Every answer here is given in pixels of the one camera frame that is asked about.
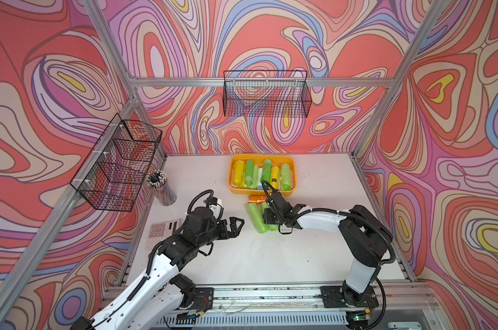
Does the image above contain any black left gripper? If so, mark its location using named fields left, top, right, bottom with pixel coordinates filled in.
left=195, top=216, right=245, bottom=250

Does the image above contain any light green roll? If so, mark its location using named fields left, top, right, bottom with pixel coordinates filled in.
left=246, top=203, right=269, bottom=234
left=280, top=163, right=292, bottom=191
left=250, top=165, right=259, bottom=190
left=260, top=202, right=279, bottom=232

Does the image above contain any green yellow trash bag roll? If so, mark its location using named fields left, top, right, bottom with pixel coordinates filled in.
left=270, top=166, right=280, bottom=190

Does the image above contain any green roll with label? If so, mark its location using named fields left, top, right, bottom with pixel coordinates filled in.
left=261, top=159, right=272, bottom=182

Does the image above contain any orange plastic storage box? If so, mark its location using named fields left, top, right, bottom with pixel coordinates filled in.
left=227, top=154, right=297, bottom=197

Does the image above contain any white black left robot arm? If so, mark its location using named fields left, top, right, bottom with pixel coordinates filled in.
left=70, top=206, right=245, bottom=329

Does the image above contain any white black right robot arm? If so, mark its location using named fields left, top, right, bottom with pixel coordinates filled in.
left=264, top=190, right=396, bottom=307

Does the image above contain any pink calculator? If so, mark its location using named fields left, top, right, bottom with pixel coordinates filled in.
left=145, top=218, right=182, bottom=251

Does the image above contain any cup of pens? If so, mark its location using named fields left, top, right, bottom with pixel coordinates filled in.
left=147, top=170, right=177, bottom=206

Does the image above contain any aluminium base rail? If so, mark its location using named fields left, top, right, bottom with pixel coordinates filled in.
left=96, top=281, right=431, bottom=318

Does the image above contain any black wire basket left wall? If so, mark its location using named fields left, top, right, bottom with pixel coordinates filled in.
left=70, top=114, right=162, bottom=212

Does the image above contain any black wire basket wall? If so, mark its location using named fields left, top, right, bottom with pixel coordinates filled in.
left=70, top=114, right=162, bottom=212
left=222, top=69, right=312, bottom=118

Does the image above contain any black wire basket back wall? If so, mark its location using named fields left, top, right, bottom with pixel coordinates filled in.
left=222, top=69, right=312, bottom=118

